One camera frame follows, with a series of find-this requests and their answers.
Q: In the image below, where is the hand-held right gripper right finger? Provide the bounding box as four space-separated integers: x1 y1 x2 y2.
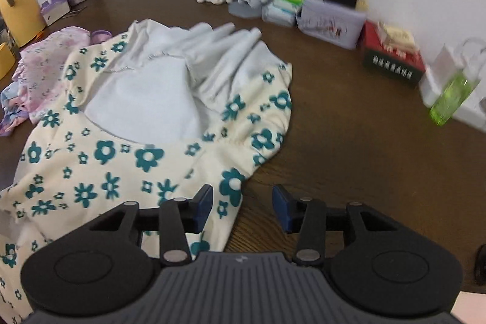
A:
272 184 398 268

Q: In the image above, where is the pink floral garment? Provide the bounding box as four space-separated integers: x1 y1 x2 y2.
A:
11 26 112 125

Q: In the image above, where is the tie-dye pastel garment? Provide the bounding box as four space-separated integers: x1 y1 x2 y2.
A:
0 80 32 137

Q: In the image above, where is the cream floral garment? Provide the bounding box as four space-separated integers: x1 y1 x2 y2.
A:
0 19 295 324

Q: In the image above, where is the pink pad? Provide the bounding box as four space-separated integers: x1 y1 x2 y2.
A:
451 292 486 324

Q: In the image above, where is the green liquid bottle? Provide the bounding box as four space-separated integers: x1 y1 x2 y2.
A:
429 73 481 126

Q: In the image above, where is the red and green tissue box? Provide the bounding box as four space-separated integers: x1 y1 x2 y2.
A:
361 20 426 88

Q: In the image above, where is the lilac storage box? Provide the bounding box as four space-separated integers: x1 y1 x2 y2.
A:
296 0 367 50

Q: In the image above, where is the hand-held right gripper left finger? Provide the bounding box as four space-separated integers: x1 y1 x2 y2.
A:
89 184 213 268

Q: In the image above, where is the white power strip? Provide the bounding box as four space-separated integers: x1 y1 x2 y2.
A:
419 66 486 129

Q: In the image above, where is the purple tissue box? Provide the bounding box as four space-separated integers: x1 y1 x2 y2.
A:
40 0 71 25

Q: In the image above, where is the yellow bag with grey strap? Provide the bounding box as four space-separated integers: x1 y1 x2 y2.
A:
0 0 47 47

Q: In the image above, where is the yellow box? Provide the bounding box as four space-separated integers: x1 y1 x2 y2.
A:
0 42 16 80

